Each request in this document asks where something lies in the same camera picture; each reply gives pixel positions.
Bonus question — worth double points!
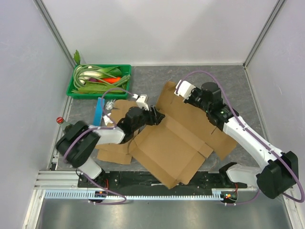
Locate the green lettuce leaf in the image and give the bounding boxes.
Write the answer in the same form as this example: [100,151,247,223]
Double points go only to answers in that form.
[73,84,127,94]

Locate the large cardboard box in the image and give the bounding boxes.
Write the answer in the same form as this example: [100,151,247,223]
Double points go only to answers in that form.
[129,82,237,189]

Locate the slotted cable duct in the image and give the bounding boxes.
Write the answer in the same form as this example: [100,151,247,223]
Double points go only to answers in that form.
[44,188,239,200]

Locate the small cardboard box blank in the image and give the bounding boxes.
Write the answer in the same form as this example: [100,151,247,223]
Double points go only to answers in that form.
[95,100,137,165]

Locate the green plastic tray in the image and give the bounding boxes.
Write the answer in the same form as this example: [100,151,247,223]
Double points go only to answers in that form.
[66,64,132,99]

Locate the clear plastic bag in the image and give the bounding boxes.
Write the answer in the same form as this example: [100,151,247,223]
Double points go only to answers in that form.
[104,100,116,111]

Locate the orange toy carrot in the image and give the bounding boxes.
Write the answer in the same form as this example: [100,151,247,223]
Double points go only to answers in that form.
[102,77,121,84]

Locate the aluminium frame post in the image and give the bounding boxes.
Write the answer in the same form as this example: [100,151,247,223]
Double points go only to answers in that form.
[243,0,286,70]
[33,0,76,68]

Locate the right aluminium frame post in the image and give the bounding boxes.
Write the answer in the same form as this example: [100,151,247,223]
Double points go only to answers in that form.
[243,0,286,70]

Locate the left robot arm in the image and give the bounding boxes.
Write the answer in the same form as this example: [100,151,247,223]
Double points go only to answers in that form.
[55,106,165,187]

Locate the green asparagus bundle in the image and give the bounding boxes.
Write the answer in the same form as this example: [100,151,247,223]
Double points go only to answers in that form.
[113,74,131,87]

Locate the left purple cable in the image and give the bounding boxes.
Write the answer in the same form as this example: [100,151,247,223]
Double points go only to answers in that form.
[63,87,139,206]

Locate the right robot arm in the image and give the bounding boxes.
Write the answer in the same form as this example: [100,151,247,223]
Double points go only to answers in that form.
[175,81,298,199]

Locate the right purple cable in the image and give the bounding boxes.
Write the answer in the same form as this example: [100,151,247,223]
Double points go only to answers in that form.
[176,70,300,206]

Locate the left aluminium frame post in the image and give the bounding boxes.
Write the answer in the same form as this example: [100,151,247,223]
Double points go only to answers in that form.
[33,0,76,68]

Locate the blue rectangular box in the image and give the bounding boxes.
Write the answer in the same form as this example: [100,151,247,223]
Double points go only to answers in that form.
[92,97,105,126]

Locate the green long beans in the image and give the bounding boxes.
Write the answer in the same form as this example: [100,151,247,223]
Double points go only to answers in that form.
[72,64,99,90]

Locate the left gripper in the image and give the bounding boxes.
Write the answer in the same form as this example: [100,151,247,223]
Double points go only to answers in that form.
[132,105,165,132]

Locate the purple cable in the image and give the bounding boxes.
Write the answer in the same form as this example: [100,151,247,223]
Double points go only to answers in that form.
[63,87,139,206]
[176,70,300,206]

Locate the small white plastic packet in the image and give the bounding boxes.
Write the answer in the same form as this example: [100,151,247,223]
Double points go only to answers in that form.
[102,115,113,126]

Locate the dark soda bottle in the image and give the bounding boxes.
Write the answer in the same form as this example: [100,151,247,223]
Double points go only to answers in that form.
[56,116,73,135]

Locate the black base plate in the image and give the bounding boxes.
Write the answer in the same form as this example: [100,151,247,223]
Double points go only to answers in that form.
[77,170,248,197]

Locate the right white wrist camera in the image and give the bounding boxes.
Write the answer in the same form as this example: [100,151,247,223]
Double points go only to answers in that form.
[174,80,196,99]

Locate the white toy radish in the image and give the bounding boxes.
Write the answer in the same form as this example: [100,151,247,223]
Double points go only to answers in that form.
[79,71,103,84]

